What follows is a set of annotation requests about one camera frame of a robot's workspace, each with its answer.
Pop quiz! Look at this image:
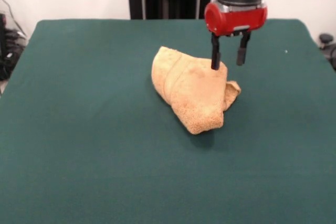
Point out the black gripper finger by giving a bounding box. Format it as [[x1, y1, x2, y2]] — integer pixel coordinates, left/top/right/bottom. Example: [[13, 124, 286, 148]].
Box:
[[236, 31, 252, 66], [209, 33, 222, 71]]

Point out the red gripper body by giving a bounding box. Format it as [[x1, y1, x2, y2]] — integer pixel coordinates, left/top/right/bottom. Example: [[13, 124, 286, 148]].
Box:
[[204, 1, 269, 37]]

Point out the tan terry towel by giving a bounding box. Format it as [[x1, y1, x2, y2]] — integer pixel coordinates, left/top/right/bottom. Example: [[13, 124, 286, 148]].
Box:
[[151, 46, 242, 135]]

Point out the dark green table cloth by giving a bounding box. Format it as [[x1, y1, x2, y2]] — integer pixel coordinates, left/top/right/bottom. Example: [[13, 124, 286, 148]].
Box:
[[0, 18, 336, 224]]

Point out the pedestal leg with caster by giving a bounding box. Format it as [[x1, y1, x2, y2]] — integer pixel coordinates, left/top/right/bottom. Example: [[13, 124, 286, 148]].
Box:
[[0, 28, 27, 81], [318, 33, 336, 72]]

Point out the thin grey cable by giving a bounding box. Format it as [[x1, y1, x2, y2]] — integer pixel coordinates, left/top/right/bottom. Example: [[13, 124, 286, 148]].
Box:
[[0, 0, 27, 36]]

